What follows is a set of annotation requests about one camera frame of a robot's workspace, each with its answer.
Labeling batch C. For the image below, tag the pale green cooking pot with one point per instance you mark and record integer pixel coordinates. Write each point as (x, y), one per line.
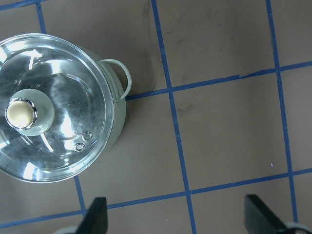
(117, 117)

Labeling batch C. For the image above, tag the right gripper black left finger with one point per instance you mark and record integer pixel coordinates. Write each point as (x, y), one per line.
(96, 219)

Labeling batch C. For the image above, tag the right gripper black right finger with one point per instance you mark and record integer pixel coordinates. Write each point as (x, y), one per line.
(259, 218)

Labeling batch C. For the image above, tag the glass pot lid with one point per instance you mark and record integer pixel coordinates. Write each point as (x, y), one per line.
(56, 107)

